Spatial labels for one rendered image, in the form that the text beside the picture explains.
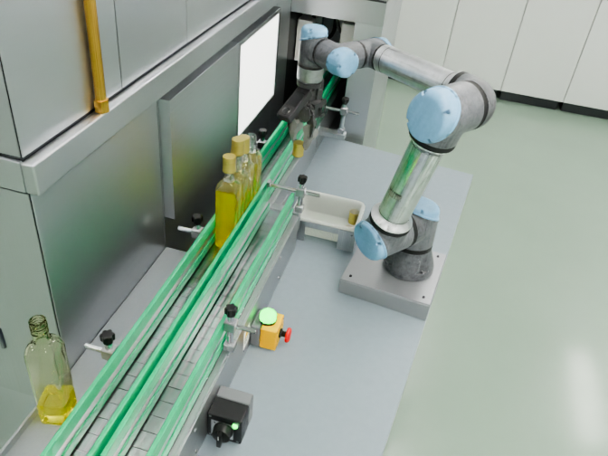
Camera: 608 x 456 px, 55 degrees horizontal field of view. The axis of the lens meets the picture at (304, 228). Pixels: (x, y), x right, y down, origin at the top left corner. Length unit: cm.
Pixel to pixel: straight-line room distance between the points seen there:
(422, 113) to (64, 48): 73
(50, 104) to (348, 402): 93
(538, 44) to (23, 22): 464
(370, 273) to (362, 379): 36
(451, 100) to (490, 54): 400
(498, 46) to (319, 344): 404
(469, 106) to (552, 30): 396
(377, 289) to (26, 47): 110
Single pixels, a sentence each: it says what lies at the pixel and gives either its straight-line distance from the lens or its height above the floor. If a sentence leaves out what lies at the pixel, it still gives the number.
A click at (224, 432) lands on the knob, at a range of 133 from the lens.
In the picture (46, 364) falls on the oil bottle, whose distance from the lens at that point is 116.
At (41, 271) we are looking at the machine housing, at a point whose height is 116.
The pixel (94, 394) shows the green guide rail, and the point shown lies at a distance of 124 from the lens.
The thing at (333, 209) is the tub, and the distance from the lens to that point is 201.
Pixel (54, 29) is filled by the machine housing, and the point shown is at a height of 157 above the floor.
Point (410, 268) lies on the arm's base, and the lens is 173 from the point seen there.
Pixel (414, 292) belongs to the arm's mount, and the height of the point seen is 81.
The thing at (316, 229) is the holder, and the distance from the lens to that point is 188.
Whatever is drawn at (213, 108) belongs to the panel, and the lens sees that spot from 171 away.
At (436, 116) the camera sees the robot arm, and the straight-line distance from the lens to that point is 131.
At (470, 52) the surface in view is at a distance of 530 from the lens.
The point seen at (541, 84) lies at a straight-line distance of 541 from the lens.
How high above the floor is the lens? 190
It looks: 36 degrees down
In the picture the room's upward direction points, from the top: 7 degrees clockwise
